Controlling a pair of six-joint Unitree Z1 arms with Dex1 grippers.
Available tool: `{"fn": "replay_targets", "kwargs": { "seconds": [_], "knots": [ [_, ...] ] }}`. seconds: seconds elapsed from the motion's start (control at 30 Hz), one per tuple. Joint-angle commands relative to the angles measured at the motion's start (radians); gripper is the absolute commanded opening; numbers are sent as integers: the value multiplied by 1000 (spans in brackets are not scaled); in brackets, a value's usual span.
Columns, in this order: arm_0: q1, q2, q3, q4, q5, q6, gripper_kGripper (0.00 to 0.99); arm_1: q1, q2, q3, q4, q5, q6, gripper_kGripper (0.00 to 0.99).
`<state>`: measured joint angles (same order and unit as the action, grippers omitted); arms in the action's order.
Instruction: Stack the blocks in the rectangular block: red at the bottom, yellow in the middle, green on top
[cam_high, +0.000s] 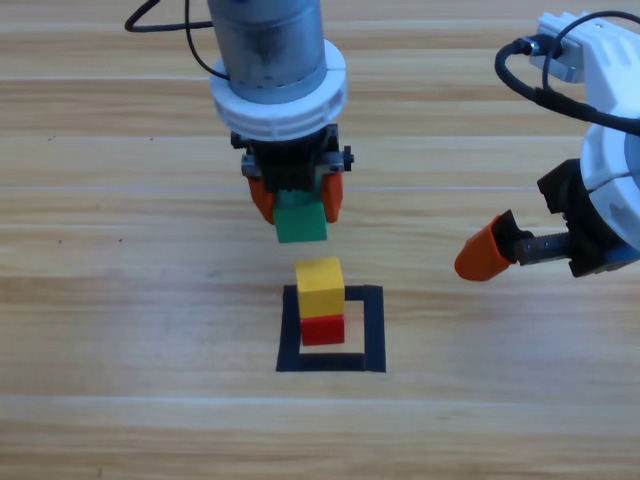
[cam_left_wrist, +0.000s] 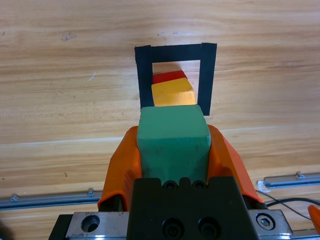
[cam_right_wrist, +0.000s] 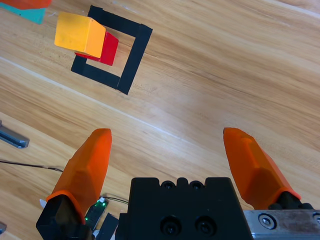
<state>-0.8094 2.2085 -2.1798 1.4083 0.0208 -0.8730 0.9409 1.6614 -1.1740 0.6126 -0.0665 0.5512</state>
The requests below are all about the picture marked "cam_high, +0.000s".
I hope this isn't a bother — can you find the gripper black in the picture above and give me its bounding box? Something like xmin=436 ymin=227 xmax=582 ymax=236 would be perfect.
xmin=453 ymin=158 xmax=632 ymax=283
xmin=229 ymin=123 xmax=355 ymax=225

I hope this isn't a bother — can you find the green wooden cube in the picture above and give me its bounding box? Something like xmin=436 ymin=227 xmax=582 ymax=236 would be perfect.
xmin=272 ymin=189 xmax=329 ymax=245

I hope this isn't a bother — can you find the yellow wooden cube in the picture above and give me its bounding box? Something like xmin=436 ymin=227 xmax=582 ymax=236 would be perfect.
xmin=294 ymin=256 xmax=346 ymax=320

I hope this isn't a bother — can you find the red wooden cube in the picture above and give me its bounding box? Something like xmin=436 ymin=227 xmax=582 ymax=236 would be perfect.
xmin=300 ymin=313 xmax=346 ymax=347

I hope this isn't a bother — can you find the black tape square outline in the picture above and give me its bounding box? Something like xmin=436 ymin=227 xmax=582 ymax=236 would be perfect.
xmin=275 ymin=283 xmax=388 ymax=375

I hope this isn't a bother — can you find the white wrist mount ring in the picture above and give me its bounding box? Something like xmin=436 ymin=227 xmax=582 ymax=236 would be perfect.
xmin=208 ymin=38 xmax=349 ymax=142

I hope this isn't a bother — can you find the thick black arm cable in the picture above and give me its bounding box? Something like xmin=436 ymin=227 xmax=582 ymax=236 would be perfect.
xmin=493 ymin=22 xmax=640 ymax=134

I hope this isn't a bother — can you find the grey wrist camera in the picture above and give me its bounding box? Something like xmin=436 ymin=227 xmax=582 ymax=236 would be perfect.
xmin=528 ymin=34 xmax=584 ymax=85

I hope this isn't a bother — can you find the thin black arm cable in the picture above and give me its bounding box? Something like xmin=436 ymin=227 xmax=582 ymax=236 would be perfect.
xmin=123 ymin=0 xmax=231 ymax=84

